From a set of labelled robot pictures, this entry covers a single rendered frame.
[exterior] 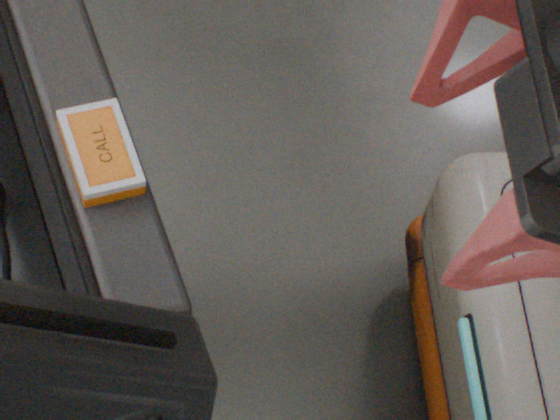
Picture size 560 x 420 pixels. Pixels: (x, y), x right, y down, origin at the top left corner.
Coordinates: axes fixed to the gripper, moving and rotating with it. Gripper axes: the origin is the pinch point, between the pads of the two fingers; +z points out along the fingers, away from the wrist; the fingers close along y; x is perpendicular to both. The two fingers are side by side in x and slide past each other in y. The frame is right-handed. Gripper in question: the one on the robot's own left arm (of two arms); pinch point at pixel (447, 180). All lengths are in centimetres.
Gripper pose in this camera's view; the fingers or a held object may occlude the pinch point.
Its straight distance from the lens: 58.1
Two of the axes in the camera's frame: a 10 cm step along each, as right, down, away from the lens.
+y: 0.7, 8.5, -5.2
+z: -5.4, 4.7, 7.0
